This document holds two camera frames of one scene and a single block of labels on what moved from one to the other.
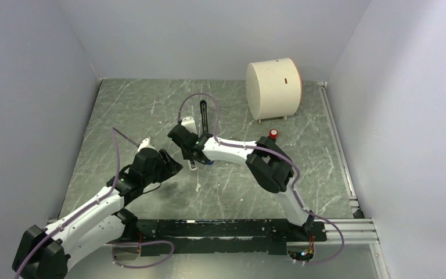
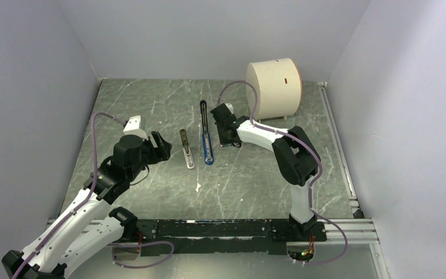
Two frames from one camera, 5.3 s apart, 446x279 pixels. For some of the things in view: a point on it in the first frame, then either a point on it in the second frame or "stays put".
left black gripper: (169, 167) → (161, 153)
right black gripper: (184, 155) → (223, 140)
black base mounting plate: (267, 236) stays put
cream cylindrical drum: (273, 89) stays put
